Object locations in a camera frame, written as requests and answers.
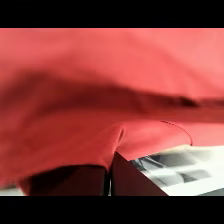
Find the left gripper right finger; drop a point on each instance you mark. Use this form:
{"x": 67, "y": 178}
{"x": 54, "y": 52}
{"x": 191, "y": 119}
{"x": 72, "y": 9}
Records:
{"x": 131, "y": 180}

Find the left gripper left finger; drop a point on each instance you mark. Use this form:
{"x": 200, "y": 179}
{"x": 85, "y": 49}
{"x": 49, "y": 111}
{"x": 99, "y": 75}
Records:
{"x": 71, "y": 181}

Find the red garment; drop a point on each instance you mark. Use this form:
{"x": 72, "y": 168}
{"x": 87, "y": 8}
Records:
{"x": 100, "y": 83}

